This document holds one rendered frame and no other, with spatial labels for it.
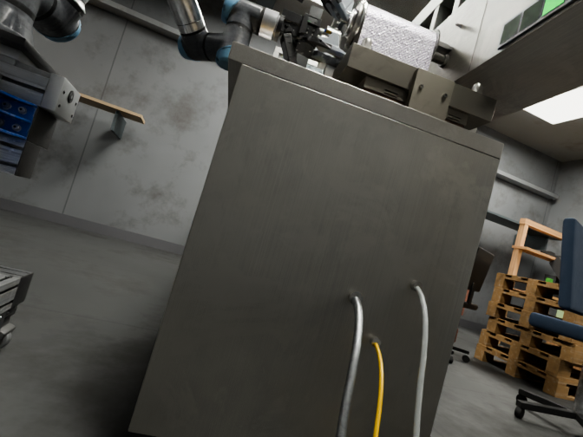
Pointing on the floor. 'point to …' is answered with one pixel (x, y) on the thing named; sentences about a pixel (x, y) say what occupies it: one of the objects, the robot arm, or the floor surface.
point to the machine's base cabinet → (315, 271)
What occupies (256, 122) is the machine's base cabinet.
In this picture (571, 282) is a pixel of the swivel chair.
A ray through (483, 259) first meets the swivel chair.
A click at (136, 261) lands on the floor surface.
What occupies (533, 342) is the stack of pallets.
